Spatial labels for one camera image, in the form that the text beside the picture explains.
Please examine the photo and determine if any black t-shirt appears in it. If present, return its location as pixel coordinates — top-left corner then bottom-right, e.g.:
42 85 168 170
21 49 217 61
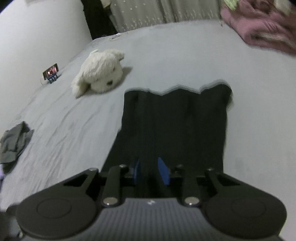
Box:
102 83 232 198

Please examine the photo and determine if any white plush dog toy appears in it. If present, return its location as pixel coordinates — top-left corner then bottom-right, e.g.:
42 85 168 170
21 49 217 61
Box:
71 49 125 98

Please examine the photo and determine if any phone on blue stand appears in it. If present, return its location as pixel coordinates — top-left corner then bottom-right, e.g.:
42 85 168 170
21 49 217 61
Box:
40 63 59 85

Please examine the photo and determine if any grey folded garment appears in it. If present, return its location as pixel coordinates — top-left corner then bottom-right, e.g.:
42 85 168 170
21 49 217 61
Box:
1 121 34 174

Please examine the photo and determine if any grey star curtain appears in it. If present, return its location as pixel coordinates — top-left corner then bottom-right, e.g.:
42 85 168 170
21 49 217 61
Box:
110 0 222 32

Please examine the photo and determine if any black hanging coat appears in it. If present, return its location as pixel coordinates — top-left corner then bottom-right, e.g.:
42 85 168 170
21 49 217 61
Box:
81 0 117 40

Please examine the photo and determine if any beige hanging bag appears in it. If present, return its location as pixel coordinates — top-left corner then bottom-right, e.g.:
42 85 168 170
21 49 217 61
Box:
100 0 112 9

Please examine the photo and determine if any pink rolled quilt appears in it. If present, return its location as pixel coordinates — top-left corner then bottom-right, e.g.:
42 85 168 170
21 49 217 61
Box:
220 0 295 55

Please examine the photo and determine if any green patterned cloth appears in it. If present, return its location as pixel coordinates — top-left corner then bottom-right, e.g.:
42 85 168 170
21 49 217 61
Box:
224 0 239 11

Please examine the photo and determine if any cream white garment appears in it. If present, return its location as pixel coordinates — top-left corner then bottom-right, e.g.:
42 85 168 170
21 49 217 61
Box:
274 0 292 16

